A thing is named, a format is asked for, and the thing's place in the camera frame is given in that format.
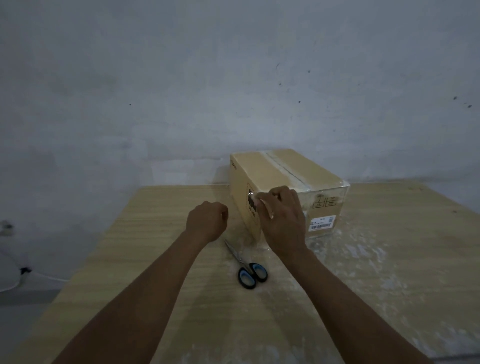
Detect person's right forearm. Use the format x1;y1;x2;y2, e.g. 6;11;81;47
286;247;432;364

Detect white floor cable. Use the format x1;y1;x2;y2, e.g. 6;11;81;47
0;251;70;294

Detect person's right hand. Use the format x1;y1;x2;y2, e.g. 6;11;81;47
251;185;309;258

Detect person's left forearm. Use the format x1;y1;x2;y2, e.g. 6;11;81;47
52;232;211;364

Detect brown cardboard box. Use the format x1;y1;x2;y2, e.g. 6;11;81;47
228;148;351;251

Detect person's left hand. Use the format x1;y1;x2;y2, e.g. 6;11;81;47
184;200;230;245

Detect black handled scissors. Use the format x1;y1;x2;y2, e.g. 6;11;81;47
223;238;269;291

